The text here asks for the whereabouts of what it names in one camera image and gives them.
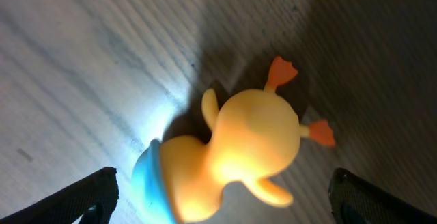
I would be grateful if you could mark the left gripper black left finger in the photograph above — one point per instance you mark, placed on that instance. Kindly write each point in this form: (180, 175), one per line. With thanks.
(92, 199)

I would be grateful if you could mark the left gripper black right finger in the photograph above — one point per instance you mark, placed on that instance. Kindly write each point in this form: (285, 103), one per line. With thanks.
(355, 200)

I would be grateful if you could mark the orange rubber duck toy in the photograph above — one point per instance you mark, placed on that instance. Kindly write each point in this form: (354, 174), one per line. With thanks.
(256, 134)

